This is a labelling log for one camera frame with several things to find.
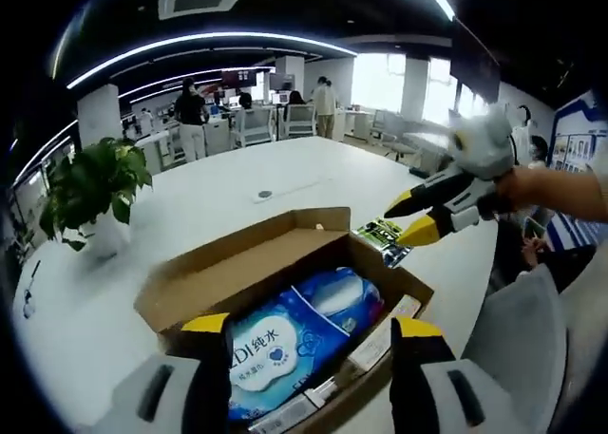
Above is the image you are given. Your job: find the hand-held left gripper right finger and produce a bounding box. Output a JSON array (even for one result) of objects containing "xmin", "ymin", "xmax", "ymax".
[{"xmin": 389, "ymin": 315, "xmax": 522, "ymax": 434}]

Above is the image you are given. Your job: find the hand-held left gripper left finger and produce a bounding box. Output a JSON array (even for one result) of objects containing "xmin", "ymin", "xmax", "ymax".
[{"xmin": 87, "ymin": 312, "xmax": 234, "ymax": 434}]

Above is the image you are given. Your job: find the green black snack packet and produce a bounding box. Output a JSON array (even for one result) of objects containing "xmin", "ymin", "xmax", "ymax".
[{"xmin": 356, "ymin": 217, "xmax": 413, "ymax": 270}]

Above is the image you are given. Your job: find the blue flowered tissue pack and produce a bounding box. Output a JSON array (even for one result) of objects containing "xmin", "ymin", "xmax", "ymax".
[{"xmin": 292, "ymin": 266, "xmax": 386, "ymax": 335}]

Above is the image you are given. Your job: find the blue wet wipes pack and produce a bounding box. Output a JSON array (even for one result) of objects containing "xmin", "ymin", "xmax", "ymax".
[{"xmin": 226, "ymin": 305, "xmax": 357, "ymax": 424}]

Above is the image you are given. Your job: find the brown cardboard shoe box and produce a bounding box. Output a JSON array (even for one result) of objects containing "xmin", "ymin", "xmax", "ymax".
[{"xmin": 133, "ymin": 207, "xmax": 436, "ymax": 434}]

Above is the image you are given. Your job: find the small white printed box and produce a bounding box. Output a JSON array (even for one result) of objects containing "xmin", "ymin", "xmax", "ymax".
[{"xmin": 349, "ymin": 295, "xmax": 424, "ymax": 373}]

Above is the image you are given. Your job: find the person's right hand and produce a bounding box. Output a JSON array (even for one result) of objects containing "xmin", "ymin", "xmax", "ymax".
[{"xmin": 493, "ymin": 166, "xmax": 558, "ymax": 215}]

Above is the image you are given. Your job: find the grey office chair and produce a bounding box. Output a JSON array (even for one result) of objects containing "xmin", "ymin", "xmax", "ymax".
[{"xmin": 458, "ymin": 262, "xmax": 569, "ymax": 434}]

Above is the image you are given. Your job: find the white table socket panel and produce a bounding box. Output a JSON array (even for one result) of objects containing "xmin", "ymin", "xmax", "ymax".
[{"xmin": 251, "ymin": 177, "xmax": 333, "ymax": 205}]

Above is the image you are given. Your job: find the white office chair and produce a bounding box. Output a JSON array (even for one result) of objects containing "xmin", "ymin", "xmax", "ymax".
[
  {"xmin": 279, "ymin": 104, "xmax": 317, "ymax": 141},
  {"xmin": 236, "ymin": 106, "xmax": 276, "ymax": 146}
]

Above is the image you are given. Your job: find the small white table device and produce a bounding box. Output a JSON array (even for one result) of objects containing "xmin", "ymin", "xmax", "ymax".
[{"xmin": 21, "ymin": 289, "xmax": 39, "ymax": 319}]

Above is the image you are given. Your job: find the green potted plant white pot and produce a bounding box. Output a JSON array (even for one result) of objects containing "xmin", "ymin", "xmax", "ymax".
[{"xmin": 38, "ymin": 137, "xmax": 154, "ymax": 259}]

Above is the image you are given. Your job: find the long ceiling light strip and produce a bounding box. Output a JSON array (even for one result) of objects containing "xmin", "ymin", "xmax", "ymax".
[{"xmin": 66, "ymin": 30, "xmax": 358, "ymax": 89}]

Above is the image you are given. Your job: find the blue wall poster board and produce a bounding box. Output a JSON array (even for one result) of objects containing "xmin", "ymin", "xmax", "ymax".
[{"xmin": 545, "ymin": 89, "xmax": 608, "ymax": 250}]

